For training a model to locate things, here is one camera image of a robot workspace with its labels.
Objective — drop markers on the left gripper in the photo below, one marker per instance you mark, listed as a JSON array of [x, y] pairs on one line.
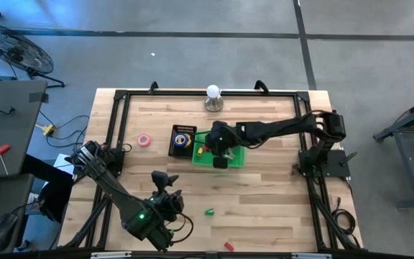
[[173, 206]]

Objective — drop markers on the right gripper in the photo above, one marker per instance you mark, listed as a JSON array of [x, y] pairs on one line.
[[221, 138]]

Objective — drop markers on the black plastic basket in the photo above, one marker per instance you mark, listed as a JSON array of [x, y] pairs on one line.
[[173, 151]]

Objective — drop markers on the blue tape roll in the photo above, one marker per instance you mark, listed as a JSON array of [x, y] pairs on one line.
[[176, 140]]

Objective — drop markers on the pink tape roll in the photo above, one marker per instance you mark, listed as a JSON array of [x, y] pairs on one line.
[[139, 140]]

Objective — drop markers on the green mini stapler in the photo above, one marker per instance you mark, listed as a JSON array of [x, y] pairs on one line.
[[209, 212]]

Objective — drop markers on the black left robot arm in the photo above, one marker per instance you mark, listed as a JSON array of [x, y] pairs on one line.
[[113, 190]]

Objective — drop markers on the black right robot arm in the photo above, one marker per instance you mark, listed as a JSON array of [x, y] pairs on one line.
[[286, 127]]

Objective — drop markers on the grey tape patch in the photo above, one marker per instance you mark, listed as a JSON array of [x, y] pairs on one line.
[[38, 97]]

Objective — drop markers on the white light bulb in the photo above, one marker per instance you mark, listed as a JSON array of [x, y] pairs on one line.
[[213, 91]]

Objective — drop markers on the white paper sheet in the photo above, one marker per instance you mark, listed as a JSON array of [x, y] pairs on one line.
[[61, 160]]

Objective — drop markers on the person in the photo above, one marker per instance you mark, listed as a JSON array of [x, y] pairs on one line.
[[52, 187]]

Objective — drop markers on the yellow power plug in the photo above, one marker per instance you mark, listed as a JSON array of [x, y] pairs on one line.
[[49, 129]]

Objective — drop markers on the dark grey desk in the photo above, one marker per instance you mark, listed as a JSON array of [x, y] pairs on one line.
[[9, 194]]

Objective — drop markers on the black computer mouse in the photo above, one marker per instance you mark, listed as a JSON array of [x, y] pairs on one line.
[[4, 230]]

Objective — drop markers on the grey metal cart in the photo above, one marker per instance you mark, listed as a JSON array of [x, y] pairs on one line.
[[405, 169]]

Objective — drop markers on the black floor fan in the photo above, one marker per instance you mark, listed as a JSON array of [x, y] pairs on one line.
[[16, 50]]

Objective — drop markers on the black table frame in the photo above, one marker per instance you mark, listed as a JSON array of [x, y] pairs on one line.
[[174, 93]]

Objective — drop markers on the silver frame bracket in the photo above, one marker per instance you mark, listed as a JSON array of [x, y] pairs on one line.
[[311, 255], [110, 255]]

